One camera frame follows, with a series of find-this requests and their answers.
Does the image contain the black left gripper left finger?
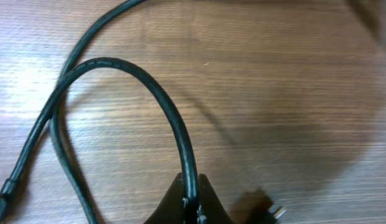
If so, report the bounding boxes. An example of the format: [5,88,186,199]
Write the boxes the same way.
[144,173,184,224]

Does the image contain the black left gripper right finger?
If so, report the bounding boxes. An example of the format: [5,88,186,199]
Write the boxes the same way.
[199,174,233,224]

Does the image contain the black blue usb cable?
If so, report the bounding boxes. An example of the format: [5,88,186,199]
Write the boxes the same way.
[0,0,287,224]

